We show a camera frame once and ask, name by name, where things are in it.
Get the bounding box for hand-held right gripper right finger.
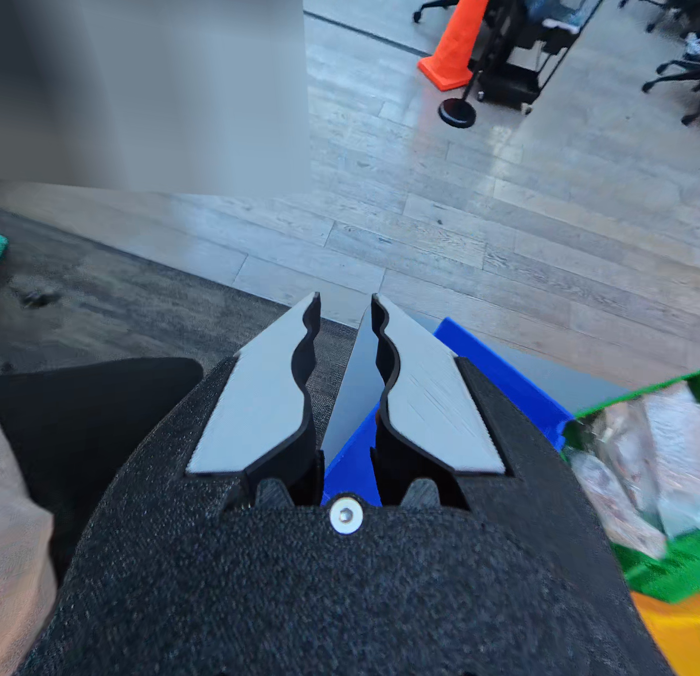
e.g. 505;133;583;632
371;293;506;475

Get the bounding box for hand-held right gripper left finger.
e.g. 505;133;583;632
186;292;322;475

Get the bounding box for blue storage bin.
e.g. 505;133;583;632
323;318;575;507

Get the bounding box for yellow storage bin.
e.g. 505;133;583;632
631;591;700;676

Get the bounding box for clear plastic bags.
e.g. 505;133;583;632
566;383;700;559

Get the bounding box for green storage bin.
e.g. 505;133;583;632
560;370;700;605

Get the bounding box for orange traffic cone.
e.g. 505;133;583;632
417;0;495;92

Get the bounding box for black equipment cart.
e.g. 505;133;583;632
470;0;619;113

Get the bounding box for black stanchion post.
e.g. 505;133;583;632
437;0;512;129

